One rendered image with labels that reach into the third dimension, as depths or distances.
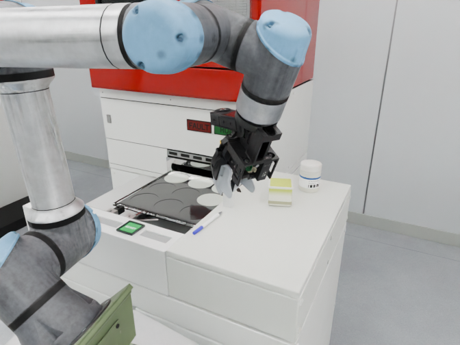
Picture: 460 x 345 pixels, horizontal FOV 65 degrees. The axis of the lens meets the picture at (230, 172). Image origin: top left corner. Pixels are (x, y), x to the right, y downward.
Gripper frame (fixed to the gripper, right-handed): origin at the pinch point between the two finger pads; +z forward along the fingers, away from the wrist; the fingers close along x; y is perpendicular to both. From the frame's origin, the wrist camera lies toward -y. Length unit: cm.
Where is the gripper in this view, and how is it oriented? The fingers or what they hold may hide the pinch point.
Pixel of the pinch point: (226, 185)
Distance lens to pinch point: 73.6
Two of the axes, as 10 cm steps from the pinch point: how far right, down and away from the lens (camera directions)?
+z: -2.1, 6.8, 7.0
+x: 8.7, -1.9, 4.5
